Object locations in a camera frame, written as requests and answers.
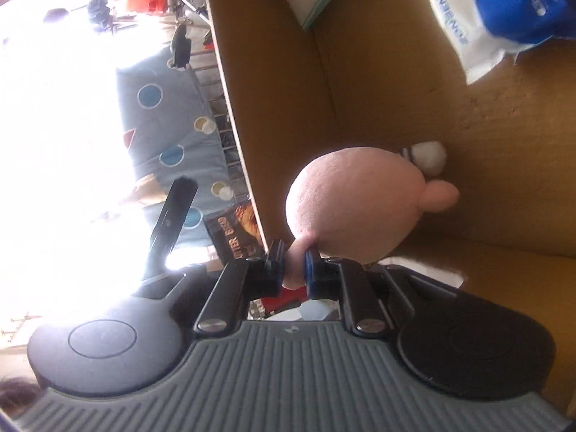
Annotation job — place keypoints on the pink plush toy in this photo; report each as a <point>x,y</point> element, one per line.
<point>360,207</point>

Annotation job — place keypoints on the black flat bar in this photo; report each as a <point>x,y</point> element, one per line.
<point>173,220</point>

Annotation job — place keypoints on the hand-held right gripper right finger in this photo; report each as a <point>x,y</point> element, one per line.
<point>310,274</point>

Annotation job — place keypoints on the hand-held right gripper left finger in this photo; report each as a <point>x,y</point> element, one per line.
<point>276,258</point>

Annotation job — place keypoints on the cardboard box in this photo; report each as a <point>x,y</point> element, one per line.
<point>382,76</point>

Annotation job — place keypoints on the brown cloth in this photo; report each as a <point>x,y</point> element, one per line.
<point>144,191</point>

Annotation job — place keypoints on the blue dotted blanket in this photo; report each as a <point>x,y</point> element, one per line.
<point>180,121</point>

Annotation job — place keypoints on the dark bread box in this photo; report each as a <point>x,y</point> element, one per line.
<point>234,234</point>

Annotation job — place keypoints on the black bicycle saddle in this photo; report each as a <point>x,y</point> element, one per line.
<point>181,47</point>

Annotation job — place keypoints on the red crate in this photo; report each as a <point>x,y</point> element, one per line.
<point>146,0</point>

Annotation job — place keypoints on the blue teal wet wipes pack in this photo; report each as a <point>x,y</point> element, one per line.
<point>472,22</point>

